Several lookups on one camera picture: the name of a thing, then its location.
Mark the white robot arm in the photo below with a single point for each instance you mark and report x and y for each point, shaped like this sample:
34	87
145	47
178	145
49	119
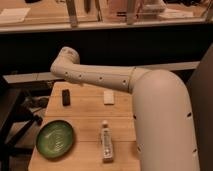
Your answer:
161	107

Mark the black eraser block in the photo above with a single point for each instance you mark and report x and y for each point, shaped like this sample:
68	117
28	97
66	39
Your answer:
65	97

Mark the green ceramic plate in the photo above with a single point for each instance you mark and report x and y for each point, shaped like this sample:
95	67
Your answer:
55	139

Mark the white rectangular block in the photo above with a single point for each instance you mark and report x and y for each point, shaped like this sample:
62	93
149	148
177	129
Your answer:
108	97

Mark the white tube with cap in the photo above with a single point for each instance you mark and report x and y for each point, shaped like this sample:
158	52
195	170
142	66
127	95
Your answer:
106	141

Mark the black chair left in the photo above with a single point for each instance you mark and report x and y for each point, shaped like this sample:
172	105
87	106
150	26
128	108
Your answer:
12	111

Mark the white paper sheet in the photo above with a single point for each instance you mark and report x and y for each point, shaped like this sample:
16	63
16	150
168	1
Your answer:
13	15

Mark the metal frame post right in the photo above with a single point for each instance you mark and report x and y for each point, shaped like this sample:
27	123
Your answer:
130	11

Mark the metal frame post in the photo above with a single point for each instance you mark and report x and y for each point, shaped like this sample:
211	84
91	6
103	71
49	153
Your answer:
72	13
130	11

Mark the metal frame post left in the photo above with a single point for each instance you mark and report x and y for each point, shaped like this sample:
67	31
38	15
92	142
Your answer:
72	13

